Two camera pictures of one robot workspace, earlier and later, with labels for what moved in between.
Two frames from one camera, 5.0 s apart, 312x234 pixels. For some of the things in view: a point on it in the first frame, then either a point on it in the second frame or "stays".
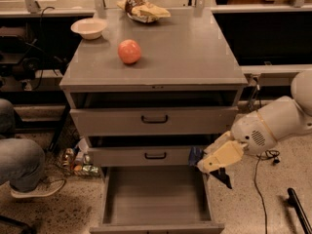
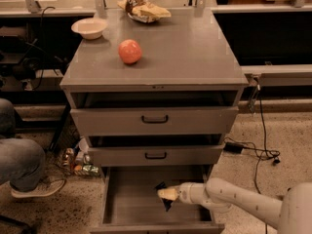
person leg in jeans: x=21 y=160 stays
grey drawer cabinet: x=151 y=89 stays
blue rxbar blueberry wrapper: x=196 y=152 → x=166 y=202
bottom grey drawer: x=156 y=200 stays
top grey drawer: x=154 y=114 stays
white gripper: x=252 y=135 → x=186 y=192
